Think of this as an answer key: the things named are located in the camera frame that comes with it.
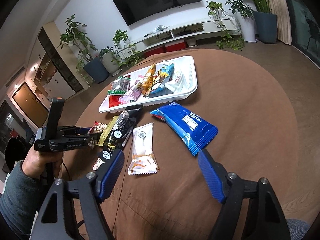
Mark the brown wooden door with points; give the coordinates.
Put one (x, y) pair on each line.
(27, 102)

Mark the red snack bag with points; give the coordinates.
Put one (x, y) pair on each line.
(115, 101)

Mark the white plastic tray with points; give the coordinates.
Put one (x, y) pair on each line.
(155, 101)

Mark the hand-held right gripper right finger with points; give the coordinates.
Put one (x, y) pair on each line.
(212, 177)

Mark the plant in tall white pot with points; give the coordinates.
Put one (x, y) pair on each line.
(247, 30)

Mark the blue snack packet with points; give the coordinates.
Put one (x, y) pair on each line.
(185, 125)

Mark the black outdoor chair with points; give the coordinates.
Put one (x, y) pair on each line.
(313, 30)

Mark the beige curtain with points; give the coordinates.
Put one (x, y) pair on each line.
(285, 17)

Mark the black snack packet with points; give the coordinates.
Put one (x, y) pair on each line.
(125, 125)

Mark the large trailing pothos plant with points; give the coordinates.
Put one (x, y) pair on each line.
(121, 36)

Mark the tall tree plant blue pot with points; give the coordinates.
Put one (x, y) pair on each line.
(96, 71)

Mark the small white cake packet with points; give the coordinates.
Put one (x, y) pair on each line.
(142, 142)

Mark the broad leaf plant blue pot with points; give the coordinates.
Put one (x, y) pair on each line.
(267, 27)

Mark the plant in grey ribbed pot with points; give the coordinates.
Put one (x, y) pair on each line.
(110, 63)

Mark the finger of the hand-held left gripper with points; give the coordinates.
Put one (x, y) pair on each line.
(87, 138)
(83, 130)

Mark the person's left hand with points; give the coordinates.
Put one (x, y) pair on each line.
(37, 162)

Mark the small trailing vine plant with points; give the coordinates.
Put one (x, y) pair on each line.
(215, 6)

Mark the glass sliding door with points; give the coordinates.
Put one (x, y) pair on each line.
(305, 17)

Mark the pink snack packet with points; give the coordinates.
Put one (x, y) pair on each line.
(130, 95)

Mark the black wall television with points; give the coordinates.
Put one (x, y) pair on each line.
(155, 0)

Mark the person's left forearm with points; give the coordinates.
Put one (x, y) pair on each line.
(17, 195)

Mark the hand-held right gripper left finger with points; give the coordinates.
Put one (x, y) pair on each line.
(110, 177)

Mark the red patterned snack packet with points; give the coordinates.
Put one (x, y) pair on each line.
(96, 128)

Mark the red storage box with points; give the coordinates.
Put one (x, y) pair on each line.
(154, 52)
(175, 46)

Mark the black set-top box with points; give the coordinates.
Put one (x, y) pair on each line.
(186, 32)

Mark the panda print snack packet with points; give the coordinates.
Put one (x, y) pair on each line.
(167, 71)

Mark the brown tablecloth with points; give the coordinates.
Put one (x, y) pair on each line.
(250, 105)

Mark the orange cartoon snack packet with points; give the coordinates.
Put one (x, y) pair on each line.
(149, 80)

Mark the white wall cabinet unit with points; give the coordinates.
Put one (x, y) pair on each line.
(62, 80)

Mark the beige ceramic pot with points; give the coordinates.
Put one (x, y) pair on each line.
(192, 41)

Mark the gold snack packet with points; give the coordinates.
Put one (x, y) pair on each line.
(106, 132)

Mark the small white red packet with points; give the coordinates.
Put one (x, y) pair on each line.
(97, 164)

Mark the green edged dark snack packet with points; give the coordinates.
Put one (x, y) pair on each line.
(120, 83)

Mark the large white snack bag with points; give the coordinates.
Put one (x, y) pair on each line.
(176, 82)

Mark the white television cabinet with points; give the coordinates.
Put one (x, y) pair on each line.
(141, 42)

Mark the person's right forearm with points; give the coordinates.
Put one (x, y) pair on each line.
(300, 230)

